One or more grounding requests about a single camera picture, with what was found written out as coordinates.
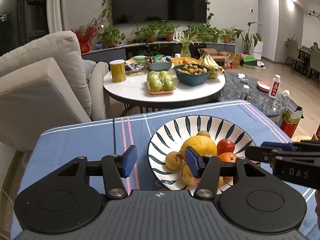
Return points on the orange tangerine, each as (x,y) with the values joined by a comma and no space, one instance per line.
(228,157)

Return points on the beige sofa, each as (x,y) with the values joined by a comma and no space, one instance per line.
(45,84)

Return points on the black wall television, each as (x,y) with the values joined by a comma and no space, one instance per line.
(136,11)

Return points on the red apple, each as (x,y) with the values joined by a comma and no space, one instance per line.
(225,146)
(188,178)

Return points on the glass vase with plant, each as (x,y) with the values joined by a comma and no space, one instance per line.
(187,38)

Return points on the striped ceramic bowl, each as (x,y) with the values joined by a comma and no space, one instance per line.
(171,136)

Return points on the teal bowl of longans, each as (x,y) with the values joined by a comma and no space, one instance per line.
(192,74)

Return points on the yellow-brown pear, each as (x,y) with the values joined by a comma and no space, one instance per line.
(173,160)

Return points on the green apples on tray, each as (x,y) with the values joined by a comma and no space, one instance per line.
(160,82)

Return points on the dark marble table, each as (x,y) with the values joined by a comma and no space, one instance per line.
(232,90)

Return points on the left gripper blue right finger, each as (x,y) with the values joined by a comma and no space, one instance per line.
(208,169)

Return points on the blue striped tablecloth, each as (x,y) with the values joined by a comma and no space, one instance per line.
(58,201)

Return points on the white bottle red label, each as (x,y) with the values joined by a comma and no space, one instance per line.
(275,86)

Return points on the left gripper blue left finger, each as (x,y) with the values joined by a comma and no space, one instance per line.
(112,168)

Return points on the yellow can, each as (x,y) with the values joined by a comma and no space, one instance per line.
(118,70)

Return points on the brown kiwi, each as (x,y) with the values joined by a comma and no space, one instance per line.
(204,133)

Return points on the white round coffee table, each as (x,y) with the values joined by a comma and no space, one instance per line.
(135,88)

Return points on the banana bunch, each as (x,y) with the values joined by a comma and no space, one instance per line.
(215,70)

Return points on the large yellow grapefruit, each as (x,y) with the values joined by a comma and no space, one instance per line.
(201,144)

